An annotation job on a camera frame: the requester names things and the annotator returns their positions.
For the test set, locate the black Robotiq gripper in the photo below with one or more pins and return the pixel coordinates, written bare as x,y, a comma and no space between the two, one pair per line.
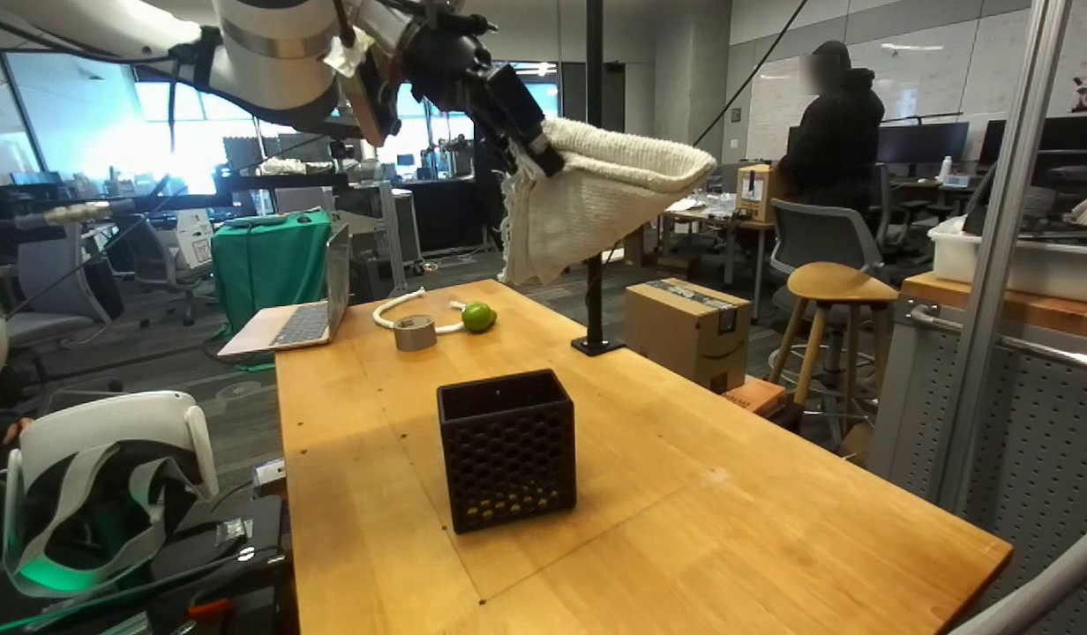
441,54

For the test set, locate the white cloth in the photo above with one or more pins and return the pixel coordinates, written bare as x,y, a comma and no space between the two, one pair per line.
589,197

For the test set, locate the black perforated box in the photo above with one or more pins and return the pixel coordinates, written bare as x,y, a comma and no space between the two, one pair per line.
510,453

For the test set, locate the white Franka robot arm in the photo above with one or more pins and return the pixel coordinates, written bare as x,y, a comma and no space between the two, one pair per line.
262,47

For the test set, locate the small brown cardboard box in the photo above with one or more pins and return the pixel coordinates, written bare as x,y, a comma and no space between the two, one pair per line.
755,189

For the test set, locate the large brown cardboard box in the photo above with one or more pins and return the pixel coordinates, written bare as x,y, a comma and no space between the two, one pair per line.
685,328

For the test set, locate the black pole stand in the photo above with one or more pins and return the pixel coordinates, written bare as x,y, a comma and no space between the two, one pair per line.
594,213

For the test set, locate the green lime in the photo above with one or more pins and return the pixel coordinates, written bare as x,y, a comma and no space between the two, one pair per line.
477,314

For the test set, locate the white office desk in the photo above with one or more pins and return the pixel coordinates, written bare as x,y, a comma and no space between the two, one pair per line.
704,213

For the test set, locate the grey tape roll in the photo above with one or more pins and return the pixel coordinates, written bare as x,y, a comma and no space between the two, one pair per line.
414,334

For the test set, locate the silver open laptop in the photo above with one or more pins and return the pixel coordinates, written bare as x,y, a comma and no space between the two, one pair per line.
291,320

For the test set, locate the person in dark hoodie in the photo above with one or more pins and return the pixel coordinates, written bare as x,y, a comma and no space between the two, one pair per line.
837,127

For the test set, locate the grey office chair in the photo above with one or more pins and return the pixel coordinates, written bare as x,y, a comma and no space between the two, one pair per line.
821,235

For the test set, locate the round wooden stool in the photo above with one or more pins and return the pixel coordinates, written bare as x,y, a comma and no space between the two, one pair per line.
837,288

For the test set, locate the black computer monitor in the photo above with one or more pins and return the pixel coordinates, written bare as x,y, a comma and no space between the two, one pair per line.
918,147

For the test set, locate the grey bin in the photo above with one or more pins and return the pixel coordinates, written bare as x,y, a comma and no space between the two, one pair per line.
1015,266

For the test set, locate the wooden shelf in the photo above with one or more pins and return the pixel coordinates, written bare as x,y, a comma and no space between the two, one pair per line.
1015,307

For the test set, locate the white VR headset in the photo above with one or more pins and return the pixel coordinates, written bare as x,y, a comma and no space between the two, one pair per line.
97,469

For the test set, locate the grey perforated metal panel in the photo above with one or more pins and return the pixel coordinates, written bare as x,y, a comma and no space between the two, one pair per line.
1040,434

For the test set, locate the grey slanted metal post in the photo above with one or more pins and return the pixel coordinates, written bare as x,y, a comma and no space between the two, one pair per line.
1015,222

